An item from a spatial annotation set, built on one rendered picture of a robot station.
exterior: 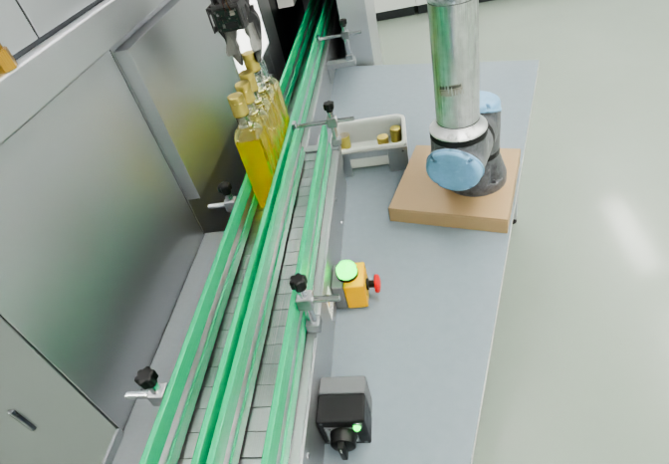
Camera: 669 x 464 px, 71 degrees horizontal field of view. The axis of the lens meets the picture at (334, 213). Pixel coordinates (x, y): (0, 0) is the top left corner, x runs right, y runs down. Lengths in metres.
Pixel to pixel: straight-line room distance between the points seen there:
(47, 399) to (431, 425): 0.60
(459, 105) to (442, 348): 0.46
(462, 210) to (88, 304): 0.80
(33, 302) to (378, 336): 0.60
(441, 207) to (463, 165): 0.22
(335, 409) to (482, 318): 0.36
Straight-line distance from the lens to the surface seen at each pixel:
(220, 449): 0.71
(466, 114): 0.95
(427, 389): 0.91
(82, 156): 0.83
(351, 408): 0.81
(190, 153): 1.07
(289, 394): 0.76
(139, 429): 0.88
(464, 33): 0.88
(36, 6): 0.84
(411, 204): 1.18
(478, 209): 1.16
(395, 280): 1.07
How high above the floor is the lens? 1.55
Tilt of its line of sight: 39 degrees down
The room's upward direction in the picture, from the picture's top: 15 degrees counter-clockwise
